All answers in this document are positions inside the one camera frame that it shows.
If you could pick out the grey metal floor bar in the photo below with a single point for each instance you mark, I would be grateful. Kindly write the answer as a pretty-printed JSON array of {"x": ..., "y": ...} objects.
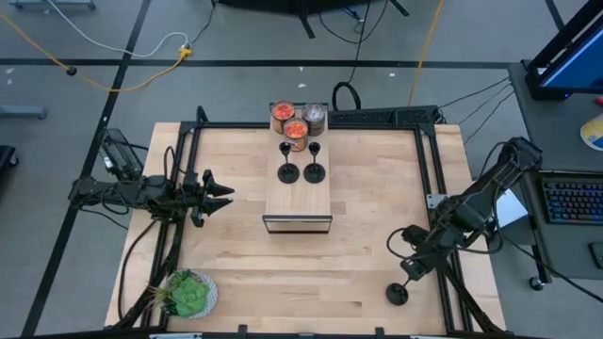
[
  {"x": 21, "y": 112},
  {"x": 52, "y": 4}
]

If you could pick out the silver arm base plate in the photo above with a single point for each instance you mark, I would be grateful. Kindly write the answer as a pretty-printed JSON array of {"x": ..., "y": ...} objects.
[{"x": 433, "y": 201}]

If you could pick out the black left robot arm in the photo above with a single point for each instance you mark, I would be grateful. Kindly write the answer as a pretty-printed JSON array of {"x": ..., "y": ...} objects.
[{"x": 118, "y": 195}]

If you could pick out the metal tin candle orange wax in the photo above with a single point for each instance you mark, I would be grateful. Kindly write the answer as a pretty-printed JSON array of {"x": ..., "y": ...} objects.
[
  {"x": 296, "y": 133},
  {"x": 281, "y": 109}
]

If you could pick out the black floor object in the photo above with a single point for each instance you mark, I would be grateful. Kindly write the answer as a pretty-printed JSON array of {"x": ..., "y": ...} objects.
[{"x": 5, "y": 155}]

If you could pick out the black candlestick holder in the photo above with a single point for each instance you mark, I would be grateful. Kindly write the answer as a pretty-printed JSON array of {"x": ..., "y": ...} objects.
[
  {"x": 397, "y": 294},
  {"x": 314, "y": 174},
  {"x": 288, "y": 174}
]

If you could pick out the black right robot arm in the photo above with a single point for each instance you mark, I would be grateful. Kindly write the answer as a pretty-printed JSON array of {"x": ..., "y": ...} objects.
[{"x": 490, "y": 181}]

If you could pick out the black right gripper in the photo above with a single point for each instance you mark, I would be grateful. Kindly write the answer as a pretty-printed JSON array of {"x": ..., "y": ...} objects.
[{"x": 435, "y": 240}]

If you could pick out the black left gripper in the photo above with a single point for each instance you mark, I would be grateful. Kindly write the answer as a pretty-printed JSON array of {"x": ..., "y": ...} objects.
[{"x": 186, "y": 195}]

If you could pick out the white yellow blue disc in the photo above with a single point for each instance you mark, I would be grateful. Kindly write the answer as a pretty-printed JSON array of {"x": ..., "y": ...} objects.
[{"x": 594, "y": 134}]

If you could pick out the white sheet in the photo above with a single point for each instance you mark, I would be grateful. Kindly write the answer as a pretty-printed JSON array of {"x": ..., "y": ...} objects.
[{"x": 511, "y": 207}]

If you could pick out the metal tin candle grey wax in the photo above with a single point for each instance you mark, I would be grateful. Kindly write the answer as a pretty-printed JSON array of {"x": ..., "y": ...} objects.
[{"x": 314, "y": 113}]

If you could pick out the black floor puck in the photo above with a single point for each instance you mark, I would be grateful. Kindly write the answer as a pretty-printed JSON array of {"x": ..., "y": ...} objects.
[{"x": 71, "y": 70}]

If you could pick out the green succulent in white pot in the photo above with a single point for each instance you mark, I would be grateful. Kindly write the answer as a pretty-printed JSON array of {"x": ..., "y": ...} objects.
[{"x": 188, "y": 294}]

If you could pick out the black perforated controller box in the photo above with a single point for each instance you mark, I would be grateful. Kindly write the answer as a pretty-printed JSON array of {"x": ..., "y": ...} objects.
[
  {"x": 120, "y": 155},
  {"x": 377, "y": 117}
]

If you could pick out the black backlit keyboard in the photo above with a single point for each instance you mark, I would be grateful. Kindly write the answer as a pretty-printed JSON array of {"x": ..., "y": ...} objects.
[{"x": 575, "y": 202}]

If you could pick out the grey computer cart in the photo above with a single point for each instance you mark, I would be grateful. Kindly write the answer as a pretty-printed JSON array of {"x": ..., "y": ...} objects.
[{"x": 556, "y": 113}]

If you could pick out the black stand base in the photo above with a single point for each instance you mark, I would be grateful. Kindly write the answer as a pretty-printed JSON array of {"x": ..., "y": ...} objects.
[{"x": 301, "y": 4}]

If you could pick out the black aluminium table frame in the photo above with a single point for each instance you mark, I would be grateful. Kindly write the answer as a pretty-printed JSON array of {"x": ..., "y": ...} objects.
[{"x": 256, "y": 125}]

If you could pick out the wooden box platform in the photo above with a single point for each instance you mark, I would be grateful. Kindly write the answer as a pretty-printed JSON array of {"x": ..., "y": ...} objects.
[{"x": 297, "y": 200}]

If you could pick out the black computer monitor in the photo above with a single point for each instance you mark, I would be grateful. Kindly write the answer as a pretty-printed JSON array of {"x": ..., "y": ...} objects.
[{"x": 579, "y": 66}]

